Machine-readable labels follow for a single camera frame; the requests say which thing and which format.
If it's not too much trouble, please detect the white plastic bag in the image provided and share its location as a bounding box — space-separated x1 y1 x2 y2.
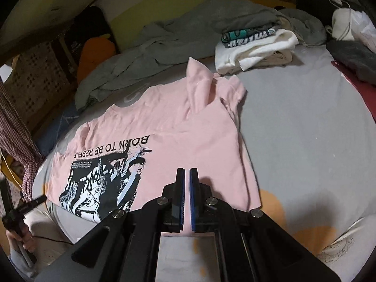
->
351 10 376 54

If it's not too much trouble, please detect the white charger cable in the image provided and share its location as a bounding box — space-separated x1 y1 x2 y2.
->
325 0 353 40

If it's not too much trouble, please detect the black printed cushion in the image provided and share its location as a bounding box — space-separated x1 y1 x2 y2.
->
63 7 113 74

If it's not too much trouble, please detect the beige cloth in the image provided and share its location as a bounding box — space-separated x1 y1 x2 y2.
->
25 204 89 271

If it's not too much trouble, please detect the grey folded garment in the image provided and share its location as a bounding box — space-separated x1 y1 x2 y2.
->
219 4 282 35

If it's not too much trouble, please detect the red plaid curtain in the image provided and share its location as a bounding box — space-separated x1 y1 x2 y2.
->
0 84 45 202

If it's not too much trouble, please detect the person's left hand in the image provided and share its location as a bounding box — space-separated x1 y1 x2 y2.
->
6 226 36 254

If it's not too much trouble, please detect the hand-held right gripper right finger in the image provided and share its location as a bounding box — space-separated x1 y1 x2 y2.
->
189 168 343 282

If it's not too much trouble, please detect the grey crumpled blanket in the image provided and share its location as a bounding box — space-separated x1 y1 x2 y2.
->
75 0 328 111

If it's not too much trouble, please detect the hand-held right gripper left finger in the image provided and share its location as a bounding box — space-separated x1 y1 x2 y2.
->
34 168 186 282

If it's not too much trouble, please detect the beige folded garment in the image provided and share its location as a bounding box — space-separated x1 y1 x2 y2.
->
264 50 295 66

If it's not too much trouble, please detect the pink printed t-shirt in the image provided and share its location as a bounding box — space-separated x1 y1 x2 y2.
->
46 56 262 237

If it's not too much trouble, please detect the blue cloth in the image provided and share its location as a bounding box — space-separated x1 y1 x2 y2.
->
38 106 86 157

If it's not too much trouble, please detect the black bag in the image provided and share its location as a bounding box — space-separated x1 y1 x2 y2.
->
295 0 365 39

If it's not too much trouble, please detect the dark grey cloth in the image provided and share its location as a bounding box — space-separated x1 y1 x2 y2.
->
326 39 376 87

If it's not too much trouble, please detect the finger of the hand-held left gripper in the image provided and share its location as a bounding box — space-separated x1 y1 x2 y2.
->
0 179 15 216
20 195 47 212

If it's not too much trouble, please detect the patterned lattice curtain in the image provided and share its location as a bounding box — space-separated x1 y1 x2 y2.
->
6 39 77 130

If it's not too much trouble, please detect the dark red cloth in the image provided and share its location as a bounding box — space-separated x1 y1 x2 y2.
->
331 60 376 116

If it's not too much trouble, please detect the teal printed folded garment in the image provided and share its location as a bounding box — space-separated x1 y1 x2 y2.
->
221 26 277 48

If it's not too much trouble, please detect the orange plush toy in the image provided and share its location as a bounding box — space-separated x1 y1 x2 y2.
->
77 37 115 78

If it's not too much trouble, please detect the stack of folded clothes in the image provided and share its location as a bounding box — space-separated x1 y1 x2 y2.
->
214 29 299 76

